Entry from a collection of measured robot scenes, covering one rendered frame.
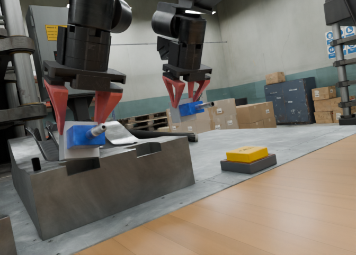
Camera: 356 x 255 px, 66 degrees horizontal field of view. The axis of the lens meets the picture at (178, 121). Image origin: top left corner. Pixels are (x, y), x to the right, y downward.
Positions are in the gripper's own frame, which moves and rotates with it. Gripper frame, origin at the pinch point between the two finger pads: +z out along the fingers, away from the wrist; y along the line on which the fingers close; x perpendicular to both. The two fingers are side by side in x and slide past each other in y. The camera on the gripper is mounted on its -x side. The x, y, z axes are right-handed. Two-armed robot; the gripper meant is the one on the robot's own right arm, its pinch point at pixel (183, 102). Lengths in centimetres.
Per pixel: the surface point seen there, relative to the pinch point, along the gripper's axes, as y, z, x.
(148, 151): 16.7, 2.5, 11.9
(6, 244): 40.5, 2.8, 21.4
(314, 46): -638, 63, -303
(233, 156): 1.2, 4.1, 19.2
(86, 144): 29.7, -4.9, 17.0
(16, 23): 24, -8, -71
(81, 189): 30.6, 2.3, 16.9
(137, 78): -324, 208, -606
